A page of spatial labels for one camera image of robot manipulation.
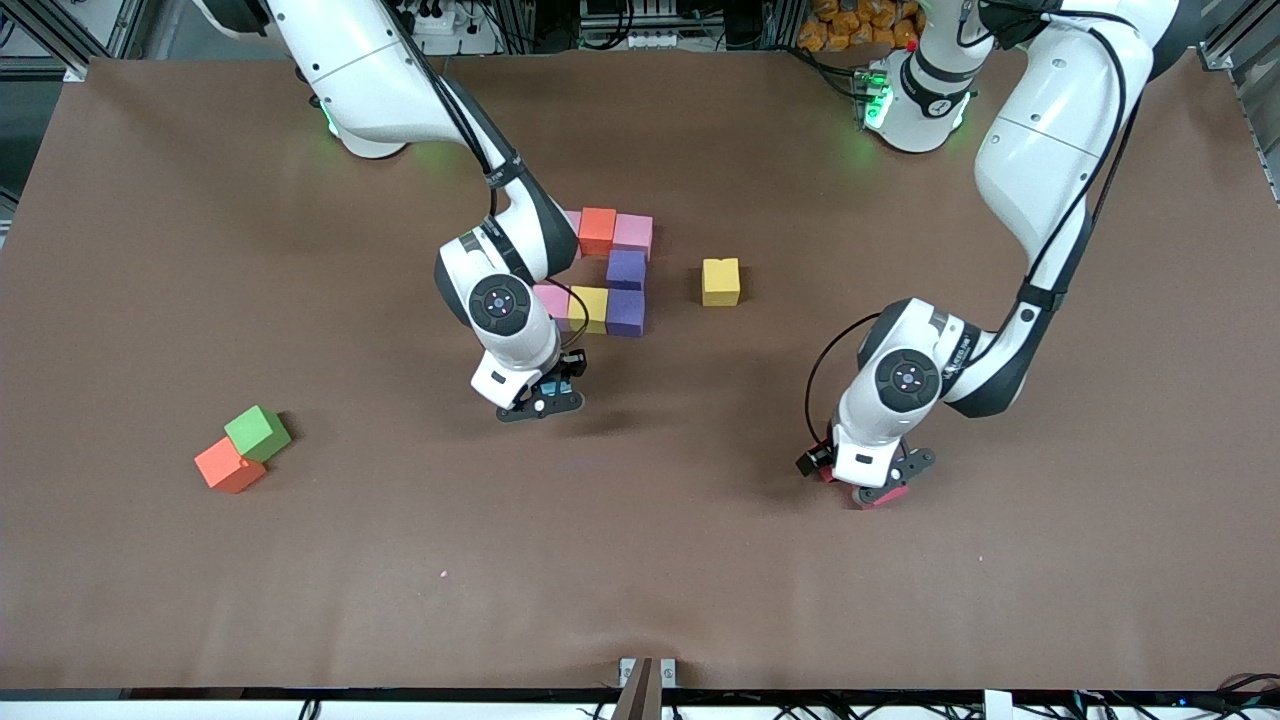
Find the brown table cover sheet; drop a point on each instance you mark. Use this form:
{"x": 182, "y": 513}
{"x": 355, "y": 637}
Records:
{"x": 600, "y": 560}

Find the pink foam block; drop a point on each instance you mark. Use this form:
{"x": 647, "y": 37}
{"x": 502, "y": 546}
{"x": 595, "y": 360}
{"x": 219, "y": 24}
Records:
{"x": 632, "y": 234}
{"x": 574, "y": 220}
{"x": 555, "y": 300}

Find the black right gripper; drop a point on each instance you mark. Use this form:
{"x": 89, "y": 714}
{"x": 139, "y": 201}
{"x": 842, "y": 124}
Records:
{"x": 571, "y": 367}

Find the green foam block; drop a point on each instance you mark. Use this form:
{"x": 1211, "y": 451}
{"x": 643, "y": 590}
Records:
{"x": 257, "y": 433}

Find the yellow foam block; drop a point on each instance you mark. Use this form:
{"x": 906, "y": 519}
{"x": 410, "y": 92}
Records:
{"x": 590, "y": 308}
{"x": 721, "y": 282}

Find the purple foam block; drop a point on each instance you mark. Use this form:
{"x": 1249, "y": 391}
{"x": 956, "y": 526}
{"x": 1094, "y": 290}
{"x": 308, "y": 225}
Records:
{"x": 626, "y": 268}
{"x": 626, "y": 312}

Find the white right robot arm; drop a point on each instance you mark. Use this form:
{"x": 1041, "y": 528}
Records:
{"x": 350, "y": 60}

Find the brown tapered post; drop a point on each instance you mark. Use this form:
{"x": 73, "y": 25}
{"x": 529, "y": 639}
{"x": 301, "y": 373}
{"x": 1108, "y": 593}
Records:
{"x": 640, "y": 695}

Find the white power strip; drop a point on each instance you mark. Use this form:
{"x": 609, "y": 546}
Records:
{"x": 640, "y": 42}
{"x": 445, "y": 22}

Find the white paper tag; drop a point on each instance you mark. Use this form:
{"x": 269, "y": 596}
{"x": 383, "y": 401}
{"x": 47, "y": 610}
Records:
{"x": 998, "y": 706}

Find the pile of orange objects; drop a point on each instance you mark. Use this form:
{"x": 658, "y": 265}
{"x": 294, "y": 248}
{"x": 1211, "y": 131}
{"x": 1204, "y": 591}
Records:
{"x": 850, "y": 25}

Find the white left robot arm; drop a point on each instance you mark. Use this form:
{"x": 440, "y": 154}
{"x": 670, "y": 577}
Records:
{"x": 1050, "y": 130}

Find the orange foam block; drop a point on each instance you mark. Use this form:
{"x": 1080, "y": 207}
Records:
{"x": 230, "y": 465}
{"x": 597, "y": 228}

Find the grey metal bracket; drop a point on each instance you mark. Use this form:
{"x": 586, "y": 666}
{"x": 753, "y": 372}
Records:
{"x": 668, "y": 672}

